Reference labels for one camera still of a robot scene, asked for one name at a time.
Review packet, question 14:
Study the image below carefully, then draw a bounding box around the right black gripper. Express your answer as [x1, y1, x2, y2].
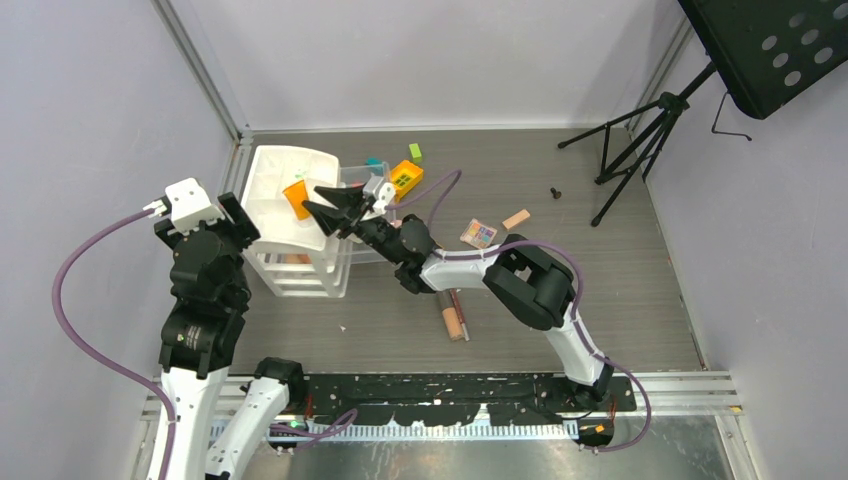
[302, 183, 404, 267]

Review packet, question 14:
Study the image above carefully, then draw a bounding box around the orange cream tube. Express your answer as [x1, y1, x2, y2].
[282, 180, 312, 221]

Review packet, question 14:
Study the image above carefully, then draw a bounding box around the clear plastic drawer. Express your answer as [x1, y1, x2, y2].
[339, 160, 400, 266]

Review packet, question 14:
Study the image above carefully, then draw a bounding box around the white plastic drawer organizer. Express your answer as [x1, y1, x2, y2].
[241, 145, 350, 298]

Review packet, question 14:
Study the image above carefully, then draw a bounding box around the foundation tube grey cap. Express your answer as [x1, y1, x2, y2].
[437, 291, 465, 341]

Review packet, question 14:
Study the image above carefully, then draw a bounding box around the red makeup pencil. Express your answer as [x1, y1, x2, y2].
[450, 289, 470, 342]

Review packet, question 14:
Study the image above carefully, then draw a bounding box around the eyeshadow palette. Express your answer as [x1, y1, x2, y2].
[459, 218, 497, 249]

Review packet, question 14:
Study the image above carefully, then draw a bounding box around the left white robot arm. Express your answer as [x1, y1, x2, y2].
[148, 178, 308, 479]

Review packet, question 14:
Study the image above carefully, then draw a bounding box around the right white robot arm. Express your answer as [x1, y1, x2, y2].
[302, 177, 614, 411]

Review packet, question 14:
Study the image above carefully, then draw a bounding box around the yellow toy block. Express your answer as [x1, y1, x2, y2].
[390, 160, 424, 202]

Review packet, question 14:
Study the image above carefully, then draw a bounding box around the green toy block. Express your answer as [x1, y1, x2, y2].
[409, 143, 423, 164]

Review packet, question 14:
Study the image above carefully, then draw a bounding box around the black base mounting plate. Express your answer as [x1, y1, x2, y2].
[282, 373, 637, 427]

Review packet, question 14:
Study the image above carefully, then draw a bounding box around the black tripod stand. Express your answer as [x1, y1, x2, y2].
[557, 0, 847, 227]

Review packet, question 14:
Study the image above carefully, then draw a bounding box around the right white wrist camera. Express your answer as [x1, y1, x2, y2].
[363, 175, 396, 215]

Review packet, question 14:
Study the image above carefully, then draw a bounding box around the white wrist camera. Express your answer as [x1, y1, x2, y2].
[144, 178, 225, 234]
[363, 175, 396, 215]

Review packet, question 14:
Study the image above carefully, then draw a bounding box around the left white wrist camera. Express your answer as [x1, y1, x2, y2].
[144, 178, 225, 234]

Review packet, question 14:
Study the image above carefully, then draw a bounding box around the aluminium rail frame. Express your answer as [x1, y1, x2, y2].
[140, 370, 743, 444]

